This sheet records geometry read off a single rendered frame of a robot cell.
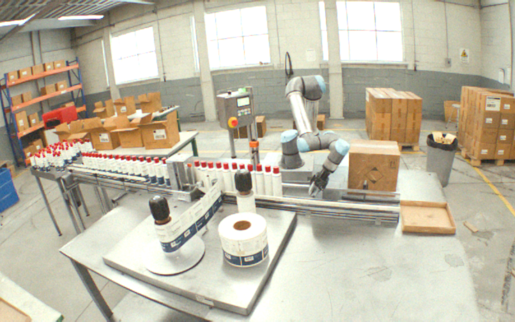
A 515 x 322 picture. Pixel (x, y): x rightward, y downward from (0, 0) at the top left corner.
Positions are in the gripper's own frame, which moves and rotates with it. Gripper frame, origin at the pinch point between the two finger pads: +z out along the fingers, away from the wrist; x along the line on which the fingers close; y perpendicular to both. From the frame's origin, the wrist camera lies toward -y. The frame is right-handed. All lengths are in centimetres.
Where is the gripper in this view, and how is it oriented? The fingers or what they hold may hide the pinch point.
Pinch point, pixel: (311, 193)
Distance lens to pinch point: 158.6
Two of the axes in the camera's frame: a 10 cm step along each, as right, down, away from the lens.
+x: 8.5, 5.1, -1.4
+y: -3.6, 3.8, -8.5
